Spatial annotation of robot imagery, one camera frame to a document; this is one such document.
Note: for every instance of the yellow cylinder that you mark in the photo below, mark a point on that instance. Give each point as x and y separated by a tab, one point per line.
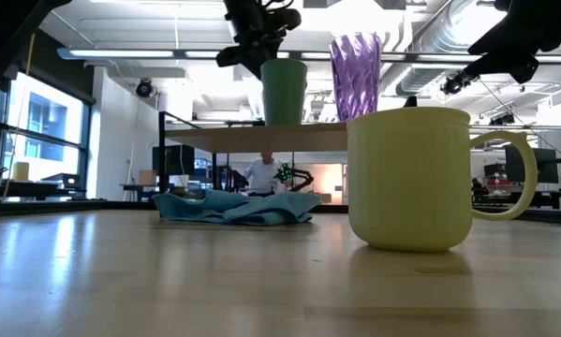
21	171

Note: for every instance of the blue cloth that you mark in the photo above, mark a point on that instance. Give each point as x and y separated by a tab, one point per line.
242	208

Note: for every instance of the silver ventilation duct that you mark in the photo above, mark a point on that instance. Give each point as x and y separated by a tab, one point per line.
430	47

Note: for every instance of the black ceiling spotlight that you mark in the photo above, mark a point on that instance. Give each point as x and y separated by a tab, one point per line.
455	83

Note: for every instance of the round black ceiling camera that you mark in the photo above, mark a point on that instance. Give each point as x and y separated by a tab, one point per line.
144	88

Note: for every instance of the black monitor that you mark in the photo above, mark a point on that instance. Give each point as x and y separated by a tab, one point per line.
174	160
547	166

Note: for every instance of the green plastic cup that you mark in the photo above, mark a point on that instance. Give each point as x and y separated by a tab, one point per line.
284	93

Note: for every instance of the ceiling strip light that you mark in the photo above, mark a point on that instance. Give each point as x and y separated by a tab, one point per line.
121	53

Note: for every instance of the cardboard box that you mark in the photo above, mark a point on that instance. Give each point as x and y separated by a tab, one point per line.
147	178

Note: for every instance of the person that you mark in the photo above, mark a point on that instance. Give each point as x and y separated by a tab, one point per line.
263	178

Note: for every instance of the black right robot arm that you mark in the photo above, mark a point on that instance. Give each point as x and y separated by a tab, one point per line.
558	19

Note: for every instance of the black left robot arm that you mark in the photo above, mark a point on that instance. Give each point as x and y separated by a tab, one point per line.
4	28

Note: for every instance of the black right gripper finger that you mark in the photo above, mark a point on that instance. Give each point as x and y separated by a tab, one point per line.
493	47

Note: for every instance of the wooden shelf black metal frame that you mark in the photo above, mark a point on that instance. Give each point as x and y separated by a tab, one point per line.
261	138

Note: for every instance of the purple faceted plastic cup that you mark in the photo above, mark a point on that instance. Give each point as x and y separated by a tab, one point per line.
355	77

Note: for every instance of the yellow ribbed mug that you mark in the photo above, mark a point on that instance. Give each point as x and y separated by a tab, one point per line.
406	182

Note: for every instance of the green-lit background robot arm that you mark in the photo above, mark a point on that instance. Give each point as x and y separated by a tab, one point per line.
303	178

